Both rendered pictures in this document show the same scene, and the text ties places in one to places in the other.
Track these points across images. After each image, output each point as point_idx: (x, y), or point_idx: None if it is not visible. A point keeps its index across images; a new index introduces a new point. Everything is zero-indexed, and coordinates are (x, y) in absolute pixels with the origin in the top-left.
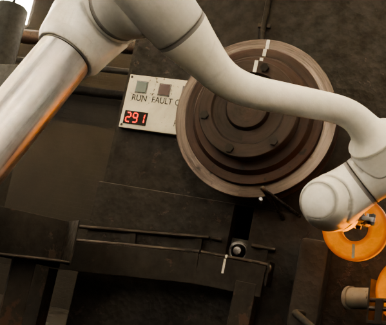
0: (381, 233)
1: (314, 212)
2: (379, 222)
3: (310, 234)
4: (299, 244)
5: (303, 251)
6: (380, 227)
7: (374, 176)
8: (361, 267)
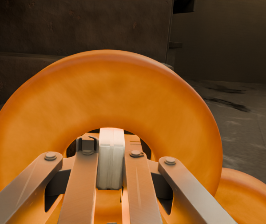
0: (201, 183)
1: None
2: (195, 150)
3: (3, 88)
4: None
5: None
6: (199, 166)
7: None
8: (99, 130)
